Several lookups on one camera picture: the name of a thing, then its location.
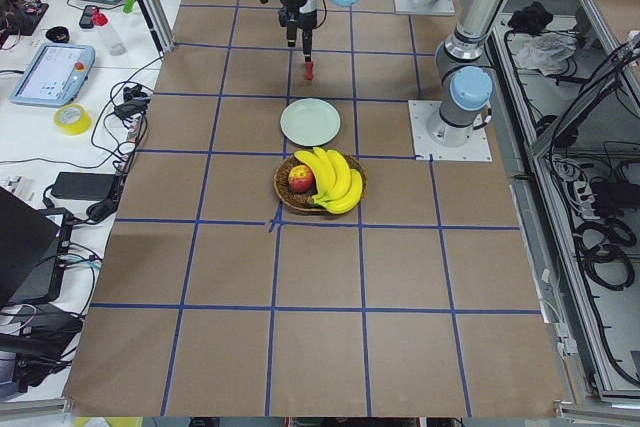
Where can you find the light green plate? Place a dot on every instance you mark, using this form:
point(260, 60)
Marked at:
point(310, 122)

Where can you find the red apple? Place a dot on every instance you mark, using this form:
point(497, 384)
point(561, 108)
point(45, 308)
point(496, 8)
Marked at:
point(300, 179)

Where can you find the yellow banana bunch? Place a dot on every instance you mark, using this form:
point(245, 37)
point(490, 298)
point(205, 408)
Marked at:
point(339, 187)

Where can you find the red cap plastic bottle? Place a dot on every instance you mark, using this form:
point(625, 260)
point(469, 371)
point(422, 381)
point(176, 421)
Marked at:
point(111, 39)

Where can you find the yellow tape roll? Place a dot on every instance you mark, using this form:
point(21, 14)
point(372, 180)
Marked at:
point(72, 119)

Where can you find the near teach pendant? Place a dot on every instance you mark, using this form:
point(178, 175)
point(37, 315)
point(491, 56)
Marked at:
point(55, 75)

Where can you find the black power adapter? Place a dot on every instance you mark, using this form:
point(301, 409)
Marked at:
point(83, 186)

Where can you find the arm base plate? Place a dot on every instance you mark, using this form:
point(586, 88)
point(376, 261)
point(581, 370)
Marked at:
point(443, 8)
point(435, 140)

